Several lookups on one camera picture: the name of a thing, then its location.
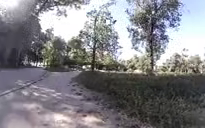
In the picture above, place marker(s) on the grey dirt path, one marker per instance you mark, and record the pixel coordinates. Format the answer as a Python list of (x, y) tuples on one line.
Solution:
[(46, 106)]

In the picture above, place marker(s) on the dry grass field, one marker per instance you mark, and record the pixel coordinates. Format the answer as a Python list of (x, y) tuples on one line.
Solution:
[(150, 96)]

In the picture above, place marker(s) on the tall leafy tree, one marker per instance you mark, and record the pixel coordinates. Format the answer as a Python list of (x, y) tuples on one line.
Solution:
[(152, 36)]

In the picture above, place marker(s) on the wood of trees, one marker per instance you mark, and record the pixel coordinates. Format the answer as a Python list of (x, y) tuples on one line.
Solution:
[(26, 43)]

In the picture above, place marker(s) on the row of distant trees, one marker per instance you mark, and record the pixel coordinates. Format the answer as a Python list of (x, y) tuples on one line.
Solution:
[(176, 61)]

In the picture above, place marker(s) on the slender leafy tree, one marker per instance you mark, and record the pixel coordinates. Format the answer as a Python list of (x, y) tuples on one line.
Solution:
[(95, 43)]

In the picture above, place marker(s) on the grey paved area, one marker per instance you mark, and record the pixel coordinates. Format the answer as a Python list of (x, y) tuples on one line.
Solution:
[(10, 80)]

